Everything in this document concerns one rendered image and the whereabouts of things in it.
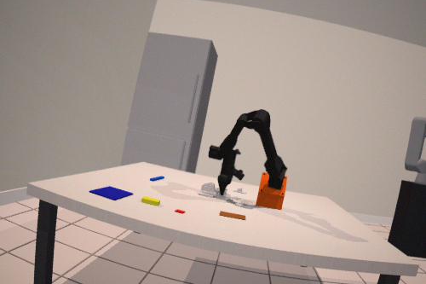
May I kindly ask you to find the brown flat bar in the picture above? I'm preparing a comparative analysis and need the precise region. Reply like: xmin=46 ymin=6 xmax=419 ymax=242
xmin=220 ymin=211 xmax=245 ymax=220

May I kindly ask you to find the yellow rectangular block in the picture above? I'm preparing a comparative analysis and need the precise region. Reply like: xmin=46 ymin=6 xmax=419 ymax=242
xmin=141 ymin=196 xmax=160 ymax=206

